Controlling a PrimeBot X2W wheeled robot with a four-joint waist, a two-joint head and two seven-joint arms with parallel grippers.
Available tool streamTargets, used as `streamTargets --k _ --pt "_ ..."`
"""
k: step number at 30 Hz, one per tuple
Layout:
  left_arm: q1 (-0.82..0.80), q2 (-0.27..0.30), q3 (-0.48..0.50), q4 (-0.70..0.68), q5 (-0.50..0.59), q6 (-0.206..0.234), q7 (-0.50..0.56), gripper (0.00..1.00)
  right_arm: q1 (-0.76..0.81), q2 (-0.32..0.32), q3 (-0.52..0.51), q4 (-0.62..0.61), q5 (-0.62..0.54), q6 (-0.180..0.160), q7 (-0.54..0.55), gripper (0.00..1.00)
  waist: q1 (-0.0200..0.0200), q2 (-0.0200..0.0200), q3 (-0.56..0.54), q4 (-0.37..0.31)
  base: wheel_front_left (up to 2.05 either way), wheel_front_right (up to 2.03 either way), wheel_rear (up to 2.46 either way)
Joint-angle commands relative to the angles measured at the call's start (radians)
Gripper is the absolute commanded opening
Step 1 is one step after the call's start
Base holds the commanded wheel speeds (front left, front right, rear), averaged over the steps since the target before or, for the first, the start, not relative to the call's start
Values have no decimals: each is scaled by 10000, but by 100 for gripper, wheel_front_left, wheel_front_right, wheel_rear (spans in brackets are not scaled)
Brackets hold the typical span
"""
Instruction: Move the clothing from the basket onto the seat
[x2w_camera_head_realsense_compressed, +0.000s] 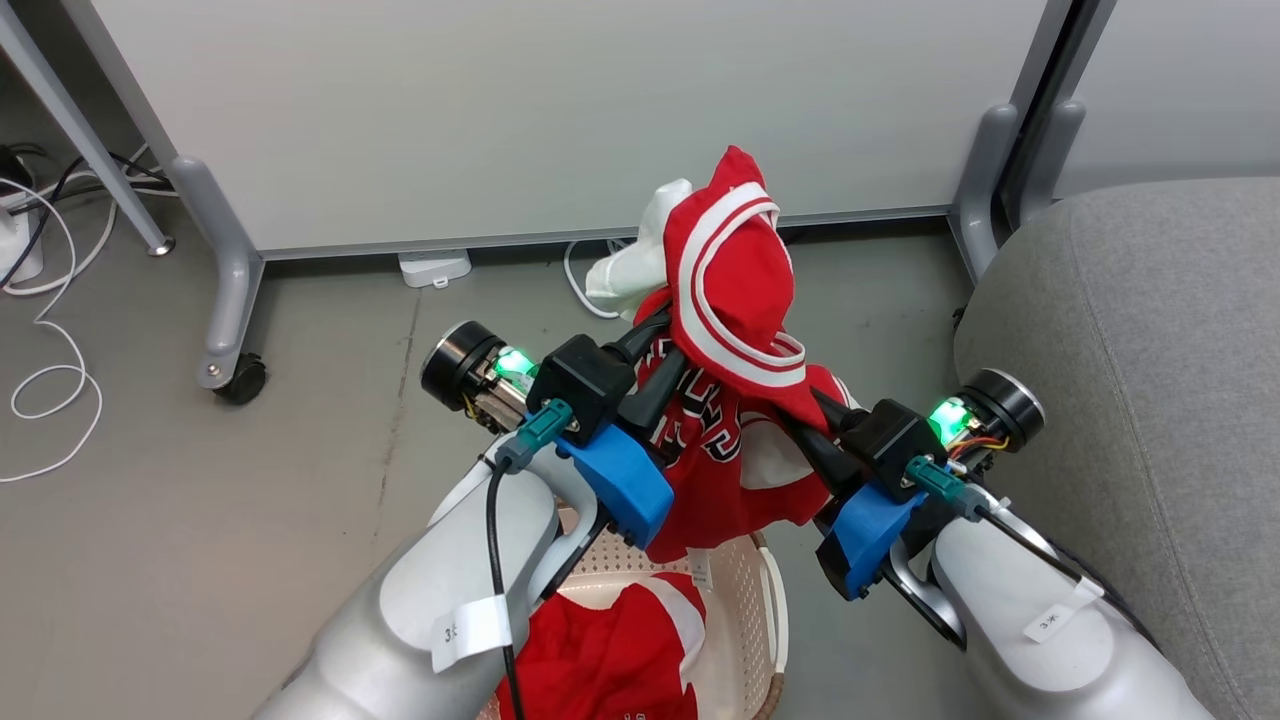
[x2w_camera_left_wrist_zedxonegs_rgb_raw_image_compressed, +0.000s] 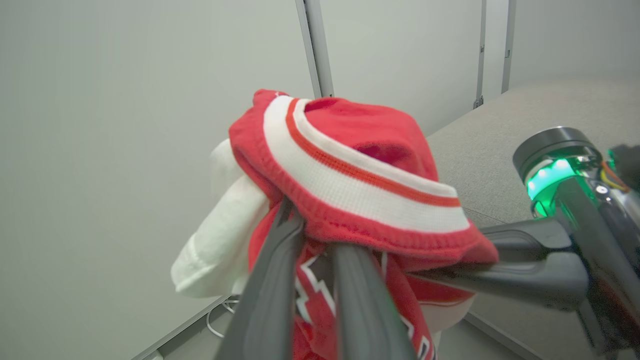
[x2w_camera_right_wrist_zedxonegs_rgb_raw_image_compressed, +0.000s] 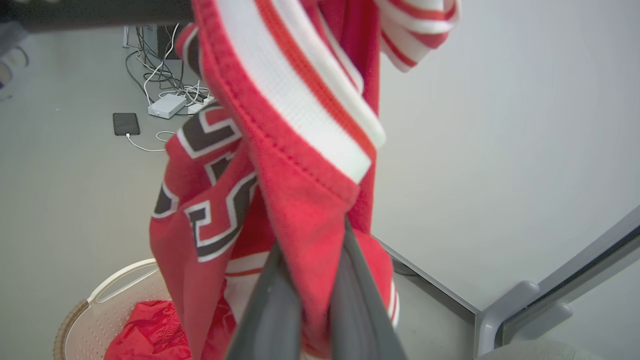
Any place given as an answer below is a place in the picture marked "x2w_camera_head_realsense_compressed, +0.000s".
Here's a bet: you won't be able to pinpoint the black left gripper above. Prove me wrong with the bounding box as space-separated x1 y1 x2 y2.
480 306 691 447

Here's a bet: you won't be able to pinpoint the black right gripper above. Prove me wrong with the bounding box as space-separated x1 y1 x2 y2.
778 388 986 496

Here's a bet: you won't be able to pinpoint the red basketball jersey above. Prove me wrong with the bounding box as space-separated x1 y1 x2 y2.
635 145 861 564

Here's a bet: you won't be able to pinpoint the cream perforated laundry basket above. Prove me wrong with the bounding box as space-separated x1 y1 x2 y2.
478 505 791 720

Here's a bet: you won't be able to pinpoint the small white power strip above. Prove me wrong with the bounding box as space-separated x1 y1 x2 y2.
398 250 473 290

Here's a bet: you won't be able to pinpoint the large white partition panel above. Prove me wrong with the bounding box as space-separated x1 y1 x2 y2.
60 0 1076 261

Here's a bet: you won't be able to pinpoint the red garment with white trim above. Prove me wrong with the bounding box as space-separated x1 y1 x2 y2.
497 572 707 720

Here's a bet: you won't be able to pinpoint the grey fabric sofa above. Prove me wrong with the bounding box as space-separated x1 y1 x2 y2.
953 178 1280 720

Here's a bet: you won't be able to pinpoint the grey partition foot with caster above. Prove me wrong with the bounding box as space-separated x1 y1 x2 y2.
168 155 269 406

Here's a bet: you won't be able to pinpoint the narrow white partition panel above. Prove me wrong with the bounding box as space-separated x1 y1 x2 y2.
1000 0 1280 231

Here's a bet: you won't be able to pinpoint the grey metal table leg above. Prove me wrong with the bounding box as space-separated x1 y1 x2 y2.
0 0 177 258

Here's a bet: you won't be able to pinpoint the white power adapter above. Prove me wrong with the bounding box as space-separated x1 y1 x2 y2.
0 205 47 287

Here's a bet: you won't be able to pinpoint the looped white cable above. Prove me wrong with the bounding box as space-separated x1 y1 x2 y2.
563 238 629 321

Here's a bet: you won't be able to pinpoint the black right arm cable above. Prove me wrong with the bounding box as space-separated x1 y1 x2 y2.
905 455 1161 646

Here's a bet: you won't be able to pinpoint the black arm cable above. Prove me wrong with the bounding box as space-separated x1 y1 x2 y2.
484 400 577 720
905 455 1161 646

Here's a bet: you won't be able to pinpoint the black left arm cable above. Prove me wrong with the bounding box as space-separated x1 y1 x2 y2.
484 400 577 720

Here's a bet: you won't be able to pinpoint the long white floor cable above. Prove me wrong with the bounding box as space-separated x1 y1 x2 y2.
0 175 106 485

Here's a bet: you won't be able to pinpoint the black floor cables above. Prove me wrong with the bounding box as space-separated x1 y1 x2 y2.
0 143 179 291

